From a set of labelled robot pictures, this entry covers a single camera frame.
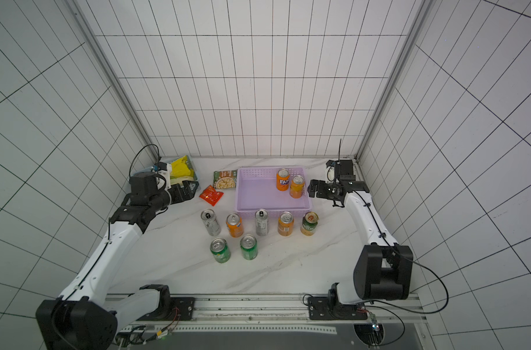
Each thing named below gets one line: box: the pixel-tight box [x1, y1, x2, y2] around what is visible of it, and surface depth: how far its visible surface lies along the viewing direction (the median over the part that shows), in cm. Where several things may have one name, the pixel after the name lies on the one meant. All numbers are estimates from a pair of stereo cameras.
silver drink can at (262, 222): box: [254, 207, 270, 237], surface depth 83 cm
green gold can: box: [300, 210, 320, 237], surface depth 86 cm
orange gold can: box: [289, 174, 305, 200], surface depth 99 cm
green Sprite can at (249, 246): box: [239, 234, 259, 261], surface depth 79 cm
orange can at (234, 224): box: [225, 212, 244, 239], surface depth 85 cm
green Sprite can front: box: [210, 237, 231, 264], surface depth 78 cm
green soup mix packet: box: [212, 169, 238, 189], surface depth 112 cm
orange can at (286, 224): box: [277, 210, 294, 237], surface depth 85 cm
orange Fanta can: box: [275, 167, 291, 192], surface depth 102 cm
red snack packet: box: [199, 184, 224, 207], surface depth 105 cm
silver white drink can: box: [200, 208, 222, 237], surface depth 83 cm
